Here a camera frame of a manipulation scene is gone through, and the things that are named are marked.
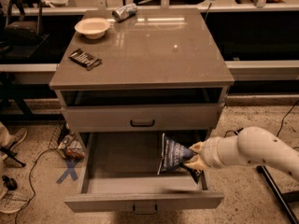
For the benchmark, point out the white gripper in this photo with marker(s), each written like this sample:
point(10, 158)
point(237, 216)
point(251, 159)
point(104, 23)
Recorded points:
point(211, 155)

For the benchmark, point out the blue chip bag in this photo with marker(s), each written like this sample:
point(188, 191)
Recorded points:
point(173, 157)

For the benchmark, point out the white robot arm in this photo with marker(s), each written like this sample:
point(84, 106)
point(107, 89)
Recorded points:
point(253, 146)

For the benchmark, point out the closed grey drawer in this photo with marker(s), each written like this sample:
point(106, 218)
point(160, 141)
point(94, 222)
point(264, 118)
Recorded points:
point(135, 118)

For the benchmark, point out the open grey drawer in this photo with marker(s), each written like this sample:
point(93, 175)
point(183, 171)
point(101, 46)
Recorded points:
point(120, 173)

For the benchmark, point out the grey drawer cabinet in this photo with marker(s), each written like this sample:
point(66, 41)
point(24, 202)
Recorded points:
point(158, 57)

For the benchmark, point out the black metal bar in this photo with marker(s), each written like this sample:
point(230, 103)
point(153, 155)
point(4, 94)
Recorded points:
point(284, 199)

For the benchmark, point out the blue tape cross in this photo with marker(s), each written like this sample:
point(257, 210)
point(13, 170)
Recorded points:
point(69, 171)

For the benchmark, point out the black snack bar packet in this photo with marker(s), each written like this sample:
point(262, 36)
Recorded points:
point(84, 59)

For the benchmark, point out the silver soda can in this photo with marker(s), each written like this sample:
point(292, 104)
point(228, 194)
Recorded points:
point(125, 12)

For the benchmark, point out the white bowl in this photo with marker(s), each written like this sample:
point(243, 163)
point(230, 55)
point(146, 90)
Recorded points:
point(92, 28)

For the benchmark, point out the grey sneaker upper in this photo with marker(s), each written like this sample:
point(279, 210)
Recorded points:
point(10, 141)

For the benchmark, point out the white sneaker lower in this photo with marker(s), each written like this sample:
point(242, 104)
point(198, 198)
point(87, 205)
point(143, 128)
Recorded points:
point(12, 202)

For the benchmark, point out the black chair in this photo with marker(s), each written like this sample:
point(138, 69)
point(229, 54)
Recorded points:
point(24, 36)

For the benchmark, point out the wire basket with snacks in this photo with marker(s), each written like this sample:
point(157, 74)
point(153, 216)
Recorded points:
point(65, 142)

